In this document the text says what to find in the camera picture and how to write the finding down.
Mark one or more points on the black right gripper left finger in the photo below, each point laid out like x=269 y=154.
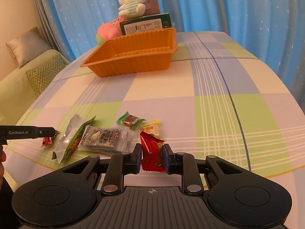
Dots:
x=117 y=167

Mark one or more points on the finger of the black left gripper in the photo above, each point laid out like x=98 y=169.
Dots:
x=26 y=132

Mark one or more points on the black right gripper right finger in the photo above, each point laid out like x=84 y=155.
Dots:
x=187 y=167

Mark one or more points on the grey black snack packet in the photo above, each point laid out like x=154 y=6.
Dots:
x=105 y=140

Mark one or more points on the red crinkled snack packet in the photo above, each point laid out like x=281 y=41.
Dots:
x=152 y=150

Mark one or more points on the small dark red candy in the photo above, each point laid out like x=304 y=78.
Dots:
x=49 y=140

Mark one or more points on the green brown candy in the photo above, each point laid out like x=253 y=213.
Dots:
x=129 y=121

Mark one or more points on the yellow candy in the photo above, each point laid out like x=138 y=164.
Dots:
x=152 y=128

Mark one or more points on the green clear snack bag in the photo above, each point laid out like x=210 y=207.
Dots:
x=71 y=138

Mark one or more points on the person's left hand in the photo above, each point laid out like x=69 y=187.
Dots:
x=2 y=169

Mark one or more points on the green sofa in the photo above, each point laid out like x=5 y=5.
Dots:
x=17 y=94

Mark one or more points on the green zigzag cushion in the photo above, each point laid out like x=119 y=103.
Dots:
x=41 y=76

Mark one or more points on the checkered tablecloth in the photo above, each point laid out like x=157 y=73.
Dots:
x=215 y=99

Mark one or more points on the grey cushion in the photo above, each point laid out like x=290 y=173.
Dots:
x=27 y=46

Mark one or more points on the orange plastic tray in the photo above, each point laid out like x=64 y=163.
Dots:
x=134 y=53

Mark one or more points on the pink star plush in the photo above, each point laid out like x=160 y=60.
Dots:
x=109 y=30

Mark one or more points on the green printed box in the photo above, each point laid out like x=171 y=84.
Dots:
x=146 y=23

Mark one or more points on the white bunny plush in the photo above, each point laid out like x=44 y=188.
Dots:
x=131 y=9

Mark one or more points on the blue star curtain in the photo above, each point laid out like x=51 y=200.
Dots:
x=272 y=30

